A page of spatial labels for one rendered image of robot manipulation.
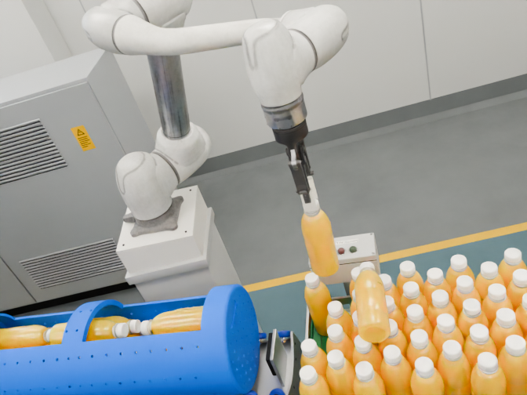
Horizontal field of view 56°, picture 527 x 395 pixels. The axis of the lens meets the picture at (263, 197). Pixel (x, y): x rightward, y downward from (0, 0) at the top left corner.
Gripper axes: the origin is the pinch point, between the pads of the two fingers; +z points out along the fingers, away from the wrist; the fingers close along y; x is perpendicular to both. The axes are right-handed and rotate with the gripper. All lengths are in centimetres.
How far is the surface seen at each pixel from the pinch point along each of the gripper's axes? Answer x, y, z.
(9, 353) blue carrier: -88, 20, 23
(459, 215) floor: 57, -150, 144
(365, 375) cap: 6.9, 28.6, 30.8
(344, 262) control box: 2.6, -11.2, 34.5
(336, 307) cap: 0.5, 8.4, 31.0
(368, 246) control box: 10.1, -15.2, 33.2
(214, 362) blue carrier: -28.7, 25.1, 27.0
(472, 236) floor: 60, -130, 144
